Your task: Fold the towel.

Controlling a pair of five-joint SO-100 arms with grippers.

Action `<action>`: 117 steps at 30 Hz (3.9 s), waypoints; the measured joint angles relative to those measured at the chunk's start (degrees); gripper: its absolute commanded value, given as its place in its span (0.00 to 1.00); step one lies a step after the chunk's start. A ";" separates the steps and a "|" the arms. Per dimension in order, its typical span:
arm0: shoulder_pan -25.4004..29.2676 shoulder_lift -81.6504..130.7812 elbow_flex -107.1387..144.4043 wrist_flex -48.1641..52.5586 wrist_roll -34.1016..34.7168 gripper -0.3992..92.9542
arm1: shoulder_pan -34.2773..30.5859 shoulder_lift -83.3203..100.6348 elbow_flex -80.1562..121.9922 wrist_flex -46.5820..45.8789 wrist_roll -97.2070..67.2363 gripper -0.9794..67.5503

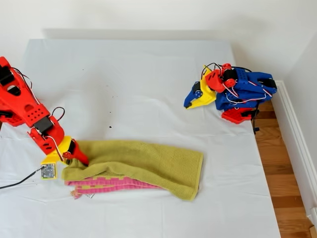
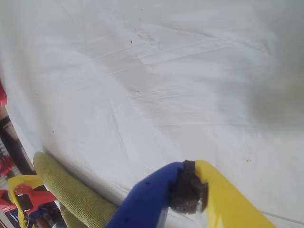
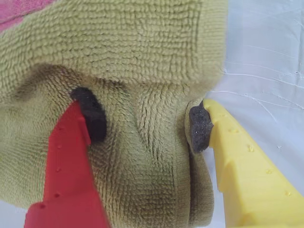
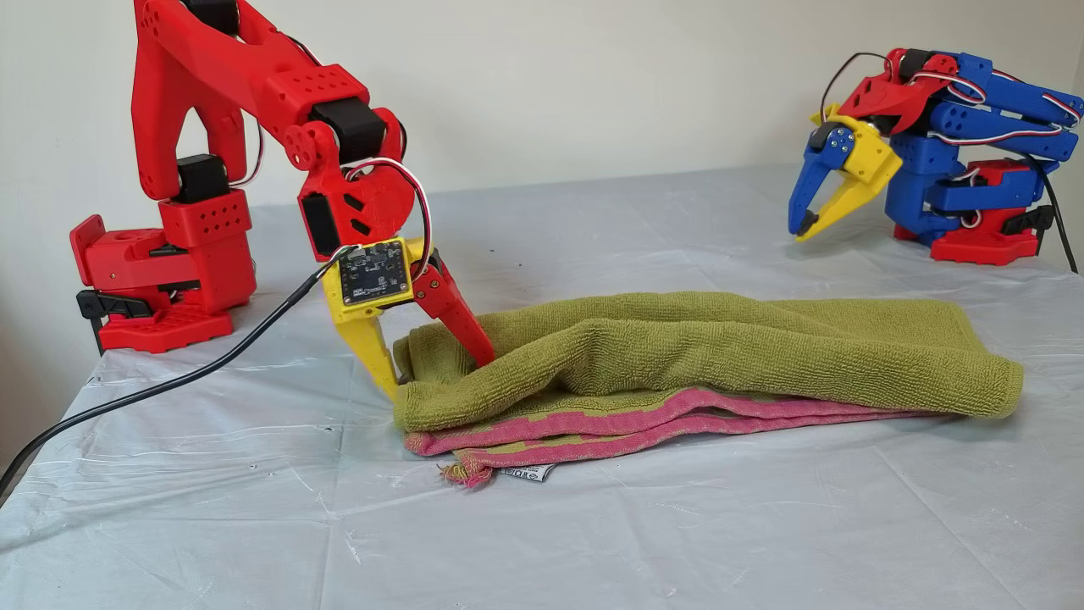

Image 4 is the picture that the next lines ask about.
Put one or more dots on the green towel with pink border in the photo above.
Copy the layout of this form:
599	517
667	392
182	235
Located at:
677	347

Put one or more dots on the white plastic table cover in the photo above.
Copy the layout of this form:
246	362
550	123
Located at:
212	508

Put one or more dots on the camera board on red arm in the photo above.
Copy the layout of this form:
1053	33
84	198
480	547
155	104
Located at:
375	273

